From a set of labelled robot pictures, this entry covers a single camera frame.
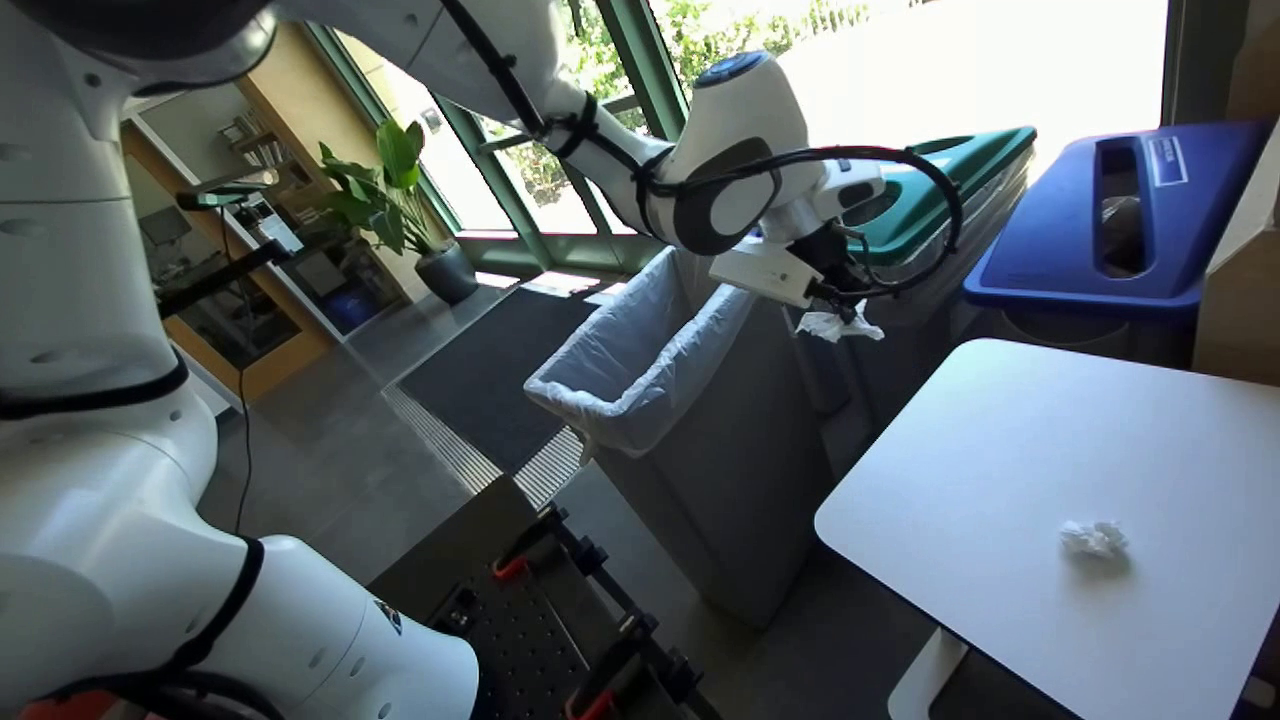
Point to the orange-handled clamp near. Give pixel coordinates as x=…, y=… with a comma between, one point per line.
x=632, y=664

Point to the orange-handled clamp far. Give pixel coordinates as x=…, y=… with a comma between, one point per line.
x=546, y=533

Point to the potted green plant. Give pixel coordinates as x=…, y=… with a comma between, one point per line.
x=385, y=201

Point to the white paper ball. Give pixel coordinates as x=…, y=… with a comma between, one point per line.
x=830, y=325

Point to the black camera on stand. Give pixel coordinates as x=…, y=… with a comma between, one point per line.
x=223, y=205

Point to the grey bin with liner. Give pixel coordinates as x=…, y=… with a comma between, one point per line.
x=694, y=401

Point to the blue slot-lid recycling bin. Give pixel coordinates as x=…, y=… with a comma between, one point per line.
x=1109, y=247

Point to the orange-handled clamp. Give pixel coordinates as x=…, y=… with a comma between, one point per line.
x=546, y=533
x=632, y=664

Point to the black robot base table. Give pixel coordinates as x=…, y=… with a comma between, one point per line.
x=534, y=633

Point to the white side table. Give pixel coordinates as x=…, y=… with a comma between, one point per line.
x=956, y=510

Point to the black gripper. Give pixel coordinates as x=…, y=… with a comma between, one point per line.
x=826, y=252

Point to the green round-hole bin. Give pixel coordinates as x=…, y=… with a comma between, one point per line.
x=912, y=247

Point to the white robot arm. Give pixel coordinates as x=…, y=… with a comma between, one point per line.
x=109, y=575

